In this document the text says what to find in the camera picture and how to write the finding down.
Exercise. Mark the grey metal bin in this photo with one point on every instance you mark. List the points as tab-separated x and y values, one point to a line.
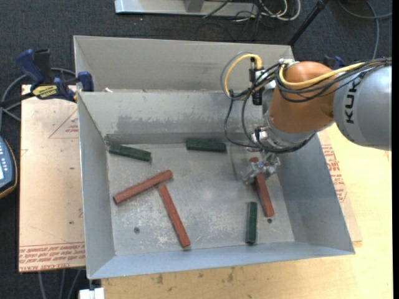
202	210

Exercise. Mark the red-brown flat block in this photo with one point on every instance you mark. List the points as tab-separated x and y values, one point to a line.
141	186
265	198
174	216

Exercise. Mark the brown cardboard board red print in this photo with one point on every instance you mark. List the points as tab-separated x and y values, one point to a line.
50	173

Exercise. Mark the dark green flat block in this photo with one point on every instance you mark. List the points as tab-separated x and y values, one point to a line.
251	223
129	153
205	145

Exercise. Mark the black cylinder on white bracket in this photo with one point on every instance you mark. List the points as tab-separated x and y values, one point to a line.
257	97

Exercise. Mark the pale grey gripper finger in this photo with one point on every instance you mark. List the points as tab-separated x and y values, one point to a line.
252	173
270	172

